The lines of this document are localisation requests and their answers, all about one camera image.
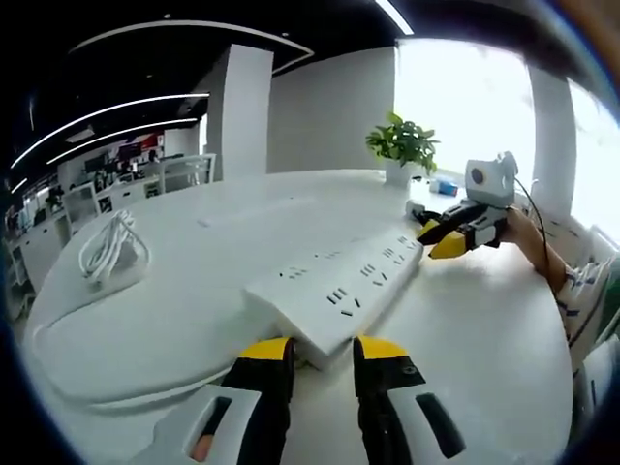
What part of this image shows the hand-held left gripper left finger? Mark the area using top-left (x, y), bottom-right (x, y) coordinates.
top-left (178, 337), bottom-right (296, 465)

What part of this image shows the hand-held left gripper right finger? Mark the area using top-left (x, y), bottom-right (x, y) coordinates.
top-left (352, 335), bottom-right (470, 465)

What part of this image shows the white oval tray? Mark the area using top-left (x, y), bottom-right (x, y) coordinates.
top-left (23, 299), bottom-right (311, 409)

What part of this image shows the white power strip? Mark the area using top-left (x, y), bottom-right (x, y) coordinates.
top-left (243, 231), bottom-right (426, 373)

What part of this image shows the person's left hand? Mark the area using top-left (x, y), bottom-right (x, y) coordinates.
top-left (190, 435), bottom-right (213, 461)

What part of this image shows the blue tissue box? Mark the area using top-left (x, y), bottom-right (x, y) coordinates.
top-left (429, 177), bottom-right (459, 197)

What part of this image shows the green potted plant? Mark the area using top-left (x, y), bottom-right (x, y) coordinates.
top-left (365, 111), bottom-right (440, 186)

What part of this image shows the white office chair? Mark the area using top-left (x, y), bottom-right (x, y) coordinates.
top-left (61, 183), bottom-right (99, 225)

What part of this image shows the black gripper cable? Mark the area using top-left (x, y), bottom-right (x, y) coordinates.
top-left (511, 174), bottom-right (559, 295)

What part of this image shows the coiled white cable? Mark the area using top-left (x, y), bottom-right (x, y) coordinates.
top-left (77, 209), bottom-right (152, 293)

